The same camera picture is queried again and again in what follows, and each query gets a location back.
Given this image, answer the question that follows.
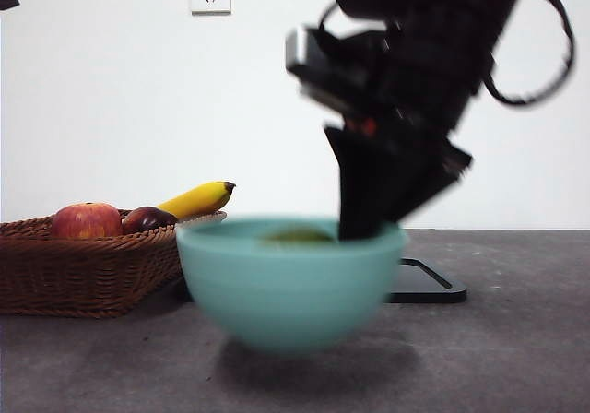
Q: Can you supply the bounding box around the dark red plum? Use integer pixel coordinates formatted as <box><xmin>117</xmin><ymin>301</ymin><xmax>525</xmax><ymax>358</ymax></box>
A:
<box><xmin>122</xmin><ymin>206</ymin><xmax>179</xmax><ymax>236</ymax></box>

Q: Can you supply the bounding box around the black rectangular tray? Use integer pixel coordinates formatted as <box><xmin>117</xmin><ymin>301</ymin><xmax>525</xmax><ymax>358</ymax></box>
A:
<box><xmin>173</xmin><ymin>257</ymin><xmax>468</xmax><ymax>304</ymax></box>

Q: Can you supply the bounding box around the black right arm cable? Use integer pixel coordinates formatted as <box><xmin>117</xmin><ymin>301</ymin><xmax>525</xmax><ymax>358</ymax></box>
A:
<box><xmin>481</xmin><ymin>0</ymin><xmax>575</xmax><ymax>106</ymax></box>

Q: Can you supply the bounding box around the red apple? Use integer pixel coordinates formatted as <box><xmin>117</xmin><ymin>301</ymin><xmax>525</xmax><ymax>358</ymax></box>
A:
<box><xmin>50</xmin><ymin>202</ymin><xmax>124</xmax><ymax>240</ymax></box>

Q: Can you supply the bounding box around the green avocado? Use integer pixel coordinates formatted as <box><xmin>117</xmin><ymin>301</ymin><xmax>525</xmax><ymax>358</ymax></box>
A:
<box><xmin>260</xmin><ymin>229</ymin><xmax>334</xmax><ymax>244</ymax></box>

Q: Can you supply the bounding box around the yellow banana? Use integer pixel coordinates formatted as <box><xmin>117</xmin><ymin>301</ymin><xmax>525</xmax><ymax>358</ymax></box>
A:
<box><xmin>155</xmin><ymin>181</ymin><xmax>237</xmax><ymax>222</ymax></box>

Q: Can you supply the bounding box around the brown wicker basket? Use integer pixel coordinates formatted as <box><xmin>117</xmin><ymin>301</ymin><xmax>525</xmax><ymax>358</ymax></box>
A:
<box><xmin>0</xmin><ymin>208</ymin><xmax>229</xmax><ymax>320</ymax></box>

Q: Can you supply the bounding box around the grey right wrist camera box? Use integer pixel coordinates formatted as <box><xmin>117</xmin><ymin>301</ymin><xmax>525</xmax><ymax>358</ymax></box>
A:
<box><xmin>284</xmin><ymin>24</ymin><xmax>386</xmax><ymax>112</ymax></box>

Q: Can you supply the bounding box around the thin black camera cable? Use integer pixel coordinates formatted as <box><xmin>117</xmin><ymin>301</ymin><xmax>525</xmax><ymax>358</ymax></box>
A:
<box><xmin>316</xmin><ymin>1</ymin><xmax>345</xmax><ymax>34</ymax></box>

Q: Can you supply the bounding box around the teal ribbed bowl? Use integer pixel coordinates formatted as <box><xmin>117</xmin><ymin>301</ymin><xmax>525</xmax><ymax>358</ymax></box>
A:
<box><xmin>176</xmin><ymin>217</ymin><xmax>409</xmax><ymax>357</ymax></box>

